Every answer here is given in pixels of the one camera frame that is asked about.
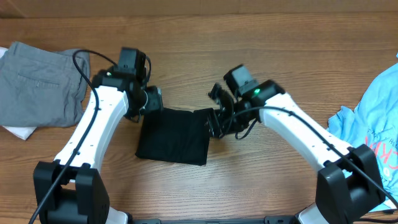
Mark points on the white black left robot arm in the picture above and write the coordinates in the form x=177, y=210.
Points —
x=70, y=188

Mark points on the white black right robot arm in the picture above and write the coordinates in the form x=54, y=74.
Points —
x=348, y=181

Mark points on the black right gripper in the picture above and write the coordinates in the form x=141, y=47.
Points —
x=219, y=127

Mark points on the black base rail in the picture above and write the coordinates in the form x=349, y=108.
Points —
x=214, y=221

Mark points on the grey folded trousers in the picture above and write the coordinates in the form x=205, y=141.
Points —
x=41, y=88

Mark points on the black polo shirt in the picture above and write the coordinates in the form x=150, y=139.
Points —
x=175, y=136

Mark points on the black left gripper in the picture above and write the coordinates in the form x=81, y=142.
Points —
x=155, y=98

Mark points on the light blue printed t-shirt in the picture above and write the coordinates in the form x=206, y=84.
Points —
x=373, y=122

